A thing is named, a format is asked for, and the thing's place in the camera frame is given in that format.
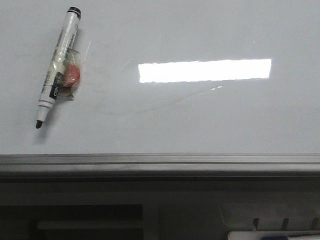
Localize white black whiteboard marker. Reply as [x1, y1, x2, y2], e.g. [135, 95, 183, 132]
[35, 6, 81, 129]

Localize white whiteboard surface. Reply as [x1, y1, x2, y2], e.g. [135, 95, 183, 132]
[0, 0, 320, 154]

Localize aluminium whiteboard frame rail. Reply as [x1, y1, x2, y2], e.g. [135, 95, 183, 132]
[0, 153, 320, 181]

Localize white blue marker in tray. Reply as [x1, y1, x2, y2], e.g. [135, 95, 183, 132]
[227, 230, 320, 240]

